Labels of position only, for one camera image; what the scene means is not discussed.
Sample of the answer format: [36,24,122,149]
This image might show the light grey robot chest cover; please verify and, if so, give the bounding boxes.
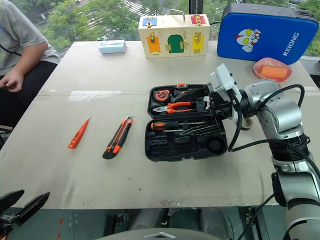
[96,231,226,240]

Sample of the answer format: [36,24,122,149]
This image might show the wooden lock box coloured doors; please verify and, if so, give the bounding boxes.
[138,14,210,60]

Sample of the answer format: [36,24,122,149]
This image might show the orange black utility knife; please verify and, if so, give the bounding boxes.
[102,115,134,160]

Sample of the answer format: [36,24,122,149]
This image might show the orange handled combination pliers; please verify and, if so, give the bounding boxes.
[151,100,199,115]

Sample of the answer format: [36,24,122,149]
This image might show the orange black tape measure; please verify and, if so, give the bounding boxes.
[152,89,172,103]

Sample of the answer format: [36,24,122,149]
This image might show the orange black screwdriver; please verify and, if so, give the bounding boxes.
[149,120,209,131]

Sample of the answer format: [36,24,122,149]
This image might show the orange tester pen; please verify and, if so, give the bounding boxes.
[67,115,92,150]

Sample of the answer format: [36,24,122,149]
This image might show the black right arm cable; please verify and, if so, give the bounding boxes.
[226,84,320,179]

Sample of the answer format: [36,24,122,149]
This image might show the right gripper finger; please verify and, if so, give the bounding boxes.
[179,126,221,137]
[183,121,222,131]

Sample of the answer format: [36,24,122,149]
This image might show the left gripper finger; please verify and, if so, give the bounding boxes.
[15,191,51,226]
[0,189,25,211]

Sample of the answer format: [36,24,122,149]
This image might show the black handled long nose pliers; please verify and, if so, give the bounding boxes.
[173,87,209,103]

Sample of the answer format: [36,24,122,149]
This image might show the pink plastic dish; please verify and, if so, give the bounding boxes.
[252,57,293,83]

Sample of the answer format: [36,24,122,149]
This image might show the beige tape roll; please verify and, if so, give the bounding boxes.
[240,117,254,130]

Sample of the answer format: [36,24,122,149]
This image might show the blue cartoon print case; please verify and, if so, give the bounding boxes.
[216,2,320,66]

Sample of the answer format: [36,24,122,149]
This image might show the thin black loose cable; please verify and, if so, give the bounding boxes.
[237,194,276,240]

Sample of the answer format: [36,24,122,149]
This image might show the person's grey t-shirt torso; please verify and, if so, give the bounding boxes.
[0,0,62,77]

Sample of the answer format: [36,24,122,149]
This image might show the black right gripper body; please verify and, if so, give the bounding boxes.
[206,89,236,124]

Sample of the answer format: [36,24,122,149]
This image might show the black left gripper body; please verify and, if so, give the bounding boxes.
[0,206,18,237]

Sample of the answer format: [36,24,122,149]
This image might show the black window frame post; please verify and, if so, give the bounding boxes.
[188,0,204,16]

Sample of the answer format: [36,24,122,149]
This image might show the person's black trousers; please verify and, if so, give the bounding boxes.
[0,60,59,129]

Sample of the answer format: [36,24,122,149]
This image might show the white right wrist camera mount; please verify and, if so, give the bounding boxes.
[209,63,243,123]

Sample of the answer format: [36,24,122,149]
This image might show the black plastic tool case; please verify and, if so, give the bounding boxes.
[144,83,229,162]

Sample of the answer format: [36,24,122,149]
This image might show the person's bare hand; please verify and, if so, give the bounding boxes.
[0,67,25,94]

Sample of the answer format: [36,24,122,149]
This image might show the light blue cardboard box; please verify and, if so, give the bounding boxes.
[98,39,127,55]

